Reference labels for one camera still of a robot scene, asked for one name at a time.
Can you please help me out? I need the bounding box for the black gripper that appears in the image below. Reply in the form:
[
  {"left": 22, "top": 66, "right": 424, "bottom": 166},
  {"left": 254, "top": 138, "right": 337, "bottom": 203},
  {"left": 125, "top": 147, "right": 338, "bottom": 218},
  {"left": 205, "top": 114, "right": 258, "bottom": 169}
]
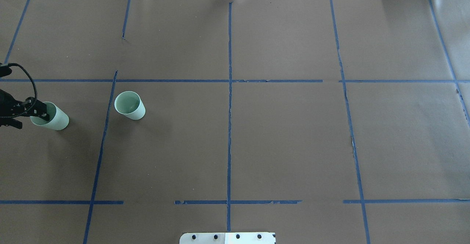
[{"left": 0, "top": 90, "right": 50, "bottom": 129}]

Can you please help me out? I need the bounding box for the pale green cup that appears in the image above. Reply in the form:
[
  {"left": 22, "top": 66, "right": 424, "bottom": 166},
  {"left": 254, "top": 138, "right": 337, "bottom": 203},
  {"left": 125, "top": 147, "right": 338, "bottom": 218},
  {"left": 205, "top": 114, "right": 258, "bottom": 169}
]
[
  {"left": 114, "top": 91, "right": 146, "bottom": 120},
  {"left": 30, "top": 102, "right": 69, "bottom": 131}
]

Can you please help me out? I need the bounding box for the brown paper table cover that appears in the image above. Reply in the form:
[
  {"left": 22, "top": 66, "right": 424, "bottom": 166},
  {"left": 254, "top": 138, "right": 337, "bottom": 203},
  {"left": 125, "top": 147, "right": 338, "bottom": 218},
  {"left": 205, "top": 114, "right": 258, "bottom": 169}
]
[{"left": 1, "top": 0, "right": 469, "bottom": 244}]

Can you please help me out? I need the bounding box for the black braided cable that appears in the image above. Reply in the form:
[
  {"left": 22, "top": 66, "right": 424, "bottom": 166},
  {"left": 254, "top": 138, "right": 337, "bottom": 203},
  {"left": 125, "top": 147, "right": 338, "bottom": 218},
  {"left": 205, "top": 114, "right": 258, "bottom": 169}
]
[{"left": 0, "top": 63, "right": 38, "bottom": 119}]

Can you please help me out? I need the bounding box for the white metal base plate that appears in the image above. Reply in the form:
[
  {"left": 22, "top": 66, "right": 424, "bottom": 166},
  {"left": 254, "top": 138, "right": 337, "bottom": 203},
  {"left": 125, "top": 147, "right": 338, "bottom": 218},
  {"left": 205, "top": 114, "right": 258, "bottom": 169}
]
[{"left": 179, "top": 232, "right": 276, "bottom": 244}]

